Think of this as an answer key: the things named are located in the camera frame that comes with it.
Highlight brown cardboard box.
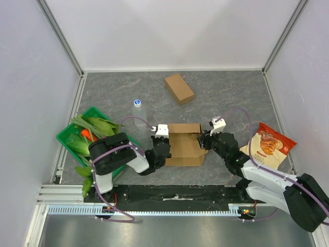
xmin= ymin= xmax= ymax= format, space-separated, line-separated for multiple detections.
xmin=165 ymin=74 xmax=195 ymax=105

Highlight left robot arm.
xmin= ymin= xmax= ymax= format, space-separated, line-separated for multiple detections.
xmin=88 ymin=132 xmax=171 ymax=202

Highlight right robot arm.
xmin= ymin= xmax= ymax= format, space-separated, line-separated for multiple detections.
xmin=197 ymin=131 xmax=328 ymax=233

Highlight clear plastic water bottle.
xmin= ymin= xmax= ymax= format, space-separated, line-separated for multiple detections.
xmin=132 ymin=99 xmax=147 ymax=129

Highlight beige cassava chips bag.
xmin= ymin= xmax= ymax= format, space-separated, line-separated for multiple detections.
xmin=250 ymin=131 xmax=289 ymax=170

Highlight red snack bag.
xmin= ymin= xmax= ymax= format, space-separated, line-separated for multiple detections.
xmin=257 ymin=122 xmax=297 ymax=156

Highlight green leafy vegetable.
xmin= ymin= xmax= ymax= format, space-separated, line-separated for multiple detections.
xmin=66 ymin=115 xmax=119 ymax=198

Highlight orange carrot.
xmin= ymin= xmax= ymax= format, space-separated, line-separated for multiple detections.
xmin=80 ymin=129 xmax=98 ymax=142

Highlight green long beans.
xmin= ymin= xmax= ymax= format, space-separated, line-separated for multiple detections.
xmin=66 ymin=115 xmax=116 ymax=166

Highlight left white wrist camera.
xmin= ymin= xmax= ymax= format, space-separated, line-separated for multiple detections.
xmin=151 ymin=124 xmax=169 ymax=138

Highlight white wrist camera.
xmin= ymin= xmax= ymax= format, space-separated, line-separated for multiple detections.
xmin=209 ymin=116 xmax=226 ymax=136
xmin=151 ymin=124 xmax=169 ymax=138

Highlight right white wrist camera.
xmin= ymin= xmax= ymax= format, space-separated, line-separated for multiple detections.
xmin=209 ymin=116 xmax=226 ymax=136

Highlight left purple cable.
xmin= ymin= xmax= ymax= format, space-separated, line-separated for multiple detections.
xmin=91 ymin=116 xmax=155 ymax=222

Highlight purple cable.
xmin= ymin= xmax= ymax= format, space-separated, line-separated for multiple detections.
xmin=91 ymin=116 xmax=155 ymax=222
xmin=217 ymin=108 xmax=329 ymax=226

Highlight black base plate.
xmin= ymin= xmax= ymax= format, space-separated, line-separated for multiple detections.
xmin=83 ymin=184 xmax=268 ymax=213

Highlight grey cable duct rail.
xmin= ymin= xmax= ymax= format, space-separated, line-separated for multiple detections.
xmin=48 ymin=205 xmax=251 ymax=217

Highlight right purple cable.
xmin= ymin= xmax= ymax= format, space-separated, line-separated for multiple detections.
xmin=217 ymin=108 xmax=329 ymax=226

